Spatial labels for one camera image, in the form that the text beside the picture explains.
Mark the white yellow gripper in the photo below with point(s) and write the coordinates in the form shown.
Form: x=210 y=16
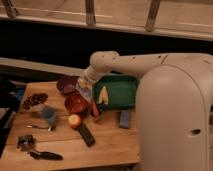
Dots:
x=83 y=84

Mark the grey blue towel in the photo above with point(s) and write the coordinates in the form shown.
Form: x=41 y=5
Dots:
x=86 y=94

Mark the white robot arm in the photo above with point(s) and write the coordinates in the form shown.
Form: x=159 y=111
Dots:
x=173 y=103

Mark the purple bowl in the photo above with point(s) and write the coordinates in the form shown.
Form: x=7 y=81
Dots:
x=67 y=84

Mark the red bowl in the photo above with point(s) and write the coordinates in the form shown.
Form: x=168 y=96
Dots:
x=75 y=103

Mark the yellow white wedge in tray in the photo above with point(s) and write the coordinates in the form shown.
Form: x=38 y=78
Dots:
x=103 y=96

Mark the orange red carrot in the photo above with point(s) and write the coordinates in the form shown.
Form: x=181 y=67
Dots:
x=95 y=109

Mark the yellow red apple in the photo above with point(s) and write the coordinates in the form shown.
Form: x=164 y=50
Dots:
x=74 y=121

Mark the green plastic tray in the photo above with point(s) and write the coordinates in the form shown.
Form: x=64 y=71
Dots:
x=121 y=91

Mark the blue grey cup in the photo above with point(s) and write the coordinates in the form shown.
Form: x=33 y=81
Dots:
x=48 y=114

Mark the bunch of dark red grapes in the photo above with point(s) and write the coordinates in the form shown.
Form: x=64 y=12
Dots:
x=34 y=99

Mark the black rectangular remote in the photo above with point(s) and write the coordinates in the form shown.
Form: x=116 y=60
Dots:
x=86 y=135

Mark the blue sponge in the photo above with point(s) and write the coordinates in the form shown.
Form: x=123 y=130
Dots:
x=125 y=119

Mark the metal spoon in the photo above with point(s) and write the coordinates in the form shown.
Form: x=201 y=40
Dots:
x=48 y=128

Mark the dark chair at left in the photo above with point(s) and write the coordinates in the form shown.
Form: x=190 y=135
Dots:
x=9 y=101

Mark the small metal black clip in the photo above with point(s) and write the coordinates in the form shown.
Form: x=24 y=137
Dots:
x=25 y=142

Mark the black handled tool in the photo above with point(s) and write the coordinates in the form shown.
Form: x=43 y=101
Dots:
x=46 y=155

